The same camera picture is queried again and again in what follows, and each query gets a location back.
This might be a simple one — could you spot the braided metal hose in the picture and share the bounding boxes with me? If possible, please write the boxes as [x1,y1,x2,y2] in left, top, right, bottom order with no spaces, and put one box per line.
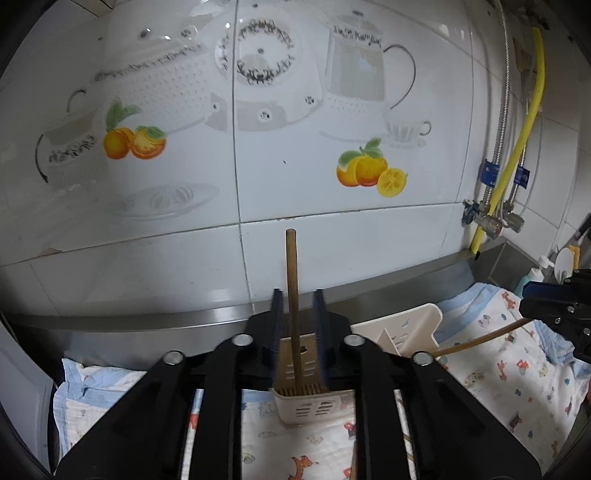
[505,69,532,208]
[480,7,513,217]

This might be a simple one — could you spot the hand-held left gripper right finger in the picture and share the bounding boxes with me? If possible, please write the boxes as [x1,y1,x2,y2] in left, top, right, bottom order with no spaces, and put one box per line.
[311,288,543,480]

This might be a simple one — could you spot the cartoon printed blanket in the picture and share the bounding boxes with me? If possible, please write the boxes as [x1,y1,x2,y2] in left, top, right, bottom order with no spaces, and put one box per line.
[53,281,591,480]

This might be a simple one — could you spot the teal pump bottle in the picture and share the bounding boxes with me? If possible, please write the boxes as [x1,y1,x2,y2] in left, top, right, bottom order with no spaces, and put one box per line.
[519,256,555,296]

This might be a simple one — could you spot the white cutting board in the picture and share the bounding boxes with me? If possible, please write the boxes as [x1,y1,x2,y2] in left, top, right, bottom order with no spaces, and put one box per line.
[0,314,56,444]

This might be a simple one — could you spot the yellow hose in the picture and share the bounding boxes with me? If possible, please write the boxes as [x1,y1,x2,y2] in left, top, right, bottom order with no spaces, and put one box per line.
[471,27,546,254]

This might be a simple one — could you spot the metal angle valve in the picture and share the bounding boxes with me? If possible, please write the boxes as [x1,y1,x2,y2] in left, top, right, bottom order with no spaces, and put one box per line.
[462,198,504,238]
[501,200,527,234]

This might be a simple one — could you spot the cream plastic utensil holder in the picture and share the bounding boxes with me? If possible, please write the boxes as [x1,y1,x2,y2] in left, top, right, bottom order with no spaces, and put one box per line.
[270,302,444,428]

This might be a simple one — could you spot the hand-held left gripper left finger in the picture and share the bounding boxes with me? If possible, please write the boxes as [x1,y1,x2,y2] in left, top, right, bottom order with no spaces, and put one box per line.
[55,288,284,480]

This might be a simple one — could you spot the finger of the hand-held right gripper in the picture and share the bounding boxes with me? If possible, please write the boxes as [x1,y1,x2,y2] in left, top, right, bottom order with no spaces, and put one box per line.
[518,298,591,365]
[523,268,591,303]

